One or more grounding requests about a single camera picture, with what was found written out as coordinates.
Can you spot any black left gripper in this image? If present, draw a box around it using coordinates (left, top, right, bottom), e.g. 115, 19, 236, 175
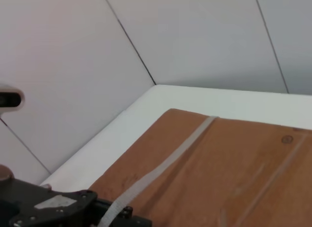
0, 179, 99, 227

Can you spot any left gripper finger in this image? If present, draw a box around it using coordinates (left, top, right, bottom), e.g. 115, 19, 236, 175
94, 198, 153, 227

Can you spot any white plastic packing strap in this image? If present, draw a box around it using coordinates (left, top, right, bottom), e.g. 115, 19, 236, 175
97, 116, 219, 227

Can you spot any brown cardboard box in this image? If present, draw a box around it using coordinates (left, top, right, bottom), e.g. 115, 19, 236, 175
86, 108, 312, 227

